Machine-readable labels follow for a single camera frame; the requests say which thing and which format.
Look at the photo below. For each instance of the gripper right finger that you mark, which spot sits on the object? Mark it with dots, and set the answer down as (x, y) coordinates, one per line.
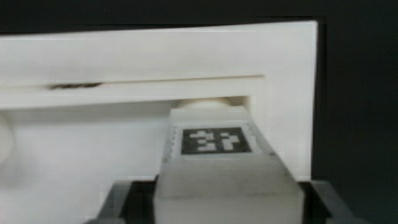
(325, 208)

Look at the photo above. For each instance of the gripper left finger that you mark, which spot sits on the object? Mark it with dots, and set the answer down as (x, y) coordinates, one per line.
(128, 204)

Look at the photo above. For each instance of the white leg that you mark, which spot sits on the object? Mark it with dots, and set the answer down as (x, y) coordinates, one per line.
(224, 184)

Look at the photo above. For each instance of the white square tabletop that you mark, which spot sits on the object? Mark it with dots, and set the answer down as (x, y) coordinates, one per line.
(82, 133)

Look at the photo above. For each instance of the white U-shaped fence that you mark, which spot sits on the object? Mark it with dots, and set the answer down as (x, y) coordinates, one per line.
(165, 64)

